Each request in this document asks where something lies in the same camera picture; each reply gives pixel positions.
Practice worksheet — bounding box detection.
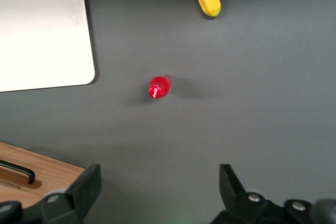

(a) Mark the beige rectangular tray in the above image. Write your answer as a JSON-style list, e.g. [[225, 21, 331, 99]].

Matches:
[[0, 0, 96, 93]]

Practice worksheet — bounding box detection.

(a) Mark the black lower drawer handle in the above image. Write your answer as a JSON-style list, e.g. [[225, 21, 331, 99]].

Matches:
[[0, 159, 36, 185]]

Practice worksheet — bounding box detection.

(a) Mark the wooden lower drawer front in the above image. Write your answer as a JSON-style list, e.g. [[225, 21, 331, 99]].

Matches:
[[0, 145, 79, 206]]

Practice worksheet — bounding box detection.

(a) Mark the small red cola bottle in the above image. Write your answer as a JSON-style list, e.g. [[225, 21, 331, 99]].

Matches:
[[148, 73, 173, 101]]

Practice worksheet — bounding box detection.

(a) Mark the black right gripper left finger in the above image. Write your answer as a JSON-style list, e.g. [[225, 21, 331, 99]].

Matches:
[[25, 163, 102, 224]]

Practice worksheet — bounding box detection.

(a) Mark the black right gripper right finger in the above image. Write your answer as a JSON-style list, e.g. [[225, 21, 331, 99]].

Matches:
[[209, 164, 289, 224]]

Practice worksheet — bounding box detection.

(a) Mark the wooden drawer cabinet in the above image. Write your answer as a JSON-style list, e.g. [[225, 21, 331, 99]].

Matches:
[[0, 141, 86, 206]]

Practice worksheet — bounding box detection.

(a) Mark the yellow foam sponge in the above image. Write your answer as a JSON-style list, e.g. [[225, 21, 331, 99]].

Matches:
[[196, 0, 222, 19]]

